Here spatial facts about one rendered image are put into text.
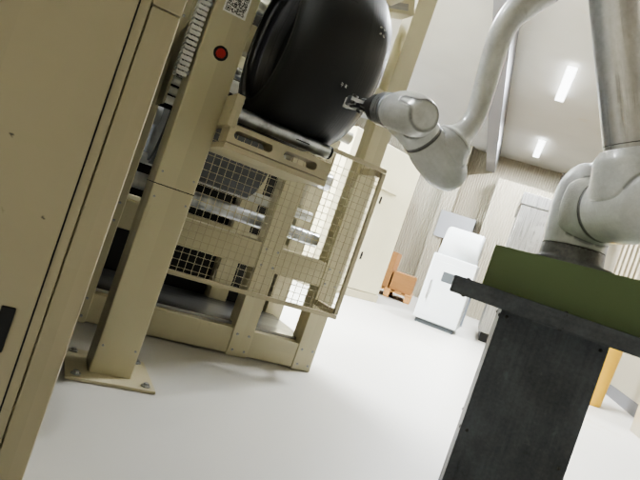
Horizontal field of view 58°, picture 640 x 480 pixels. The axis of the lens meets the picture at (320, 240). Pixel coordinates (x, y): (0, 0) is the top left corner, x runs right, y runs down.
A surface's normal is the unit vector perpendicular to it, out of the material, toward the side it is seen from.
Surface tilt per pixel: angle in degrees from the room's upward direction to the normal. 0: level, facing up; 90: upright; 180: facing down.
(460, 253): 70
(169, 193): 90
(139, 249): 90
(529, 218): 90
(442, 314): 90
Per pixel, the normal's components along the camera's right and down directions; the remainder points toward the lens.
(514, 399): -0.26, -0.08
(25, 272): 0.42, 0.15
